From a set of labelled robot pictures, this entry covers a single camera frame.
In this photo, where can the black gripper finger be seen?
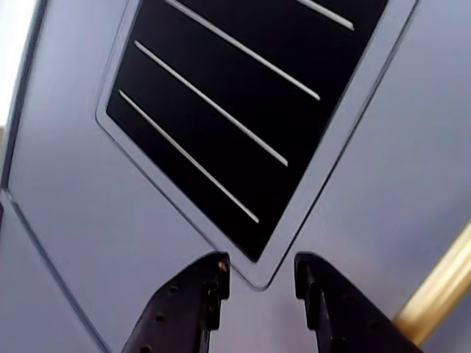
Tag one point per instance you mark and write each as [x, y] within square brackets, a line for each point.
[349, 316]
[176, 316]

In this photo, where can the blue door with striped window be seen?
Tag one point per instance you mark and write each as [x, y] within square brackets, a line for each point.
[73, 128]

